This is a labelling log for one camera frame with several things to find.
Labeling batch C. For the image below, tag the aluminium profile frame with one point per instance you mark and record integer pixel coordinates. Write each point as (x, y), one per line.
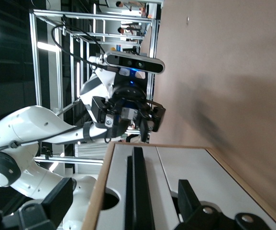
(33, 60)

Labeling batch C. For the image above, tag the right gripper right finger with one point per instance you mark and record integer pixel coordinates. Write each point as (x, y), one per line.
(188, 198)

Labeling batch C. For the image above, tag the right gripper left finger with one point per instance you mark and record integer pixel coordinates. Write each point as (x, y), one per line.
(61, 194)

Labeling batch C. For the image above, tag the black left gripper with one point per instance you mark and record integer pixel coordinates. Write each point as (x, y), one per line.
(130, 95)

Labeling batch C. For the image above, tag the person in white shirt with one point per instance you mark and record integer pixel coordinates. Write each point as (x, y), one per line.
(128, 4)
(128, 31)

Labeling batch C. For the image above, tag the wooden drawer cabinet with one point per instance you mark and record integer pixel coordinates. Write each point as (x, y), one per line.
(98, 191)

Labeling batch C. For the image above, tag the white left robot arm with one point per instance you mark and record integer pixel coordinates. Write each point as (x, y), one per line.
(32, 124)

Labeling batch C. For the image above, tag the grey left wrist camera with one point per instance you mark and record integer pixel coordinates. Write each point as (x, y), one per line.
(133, 62)

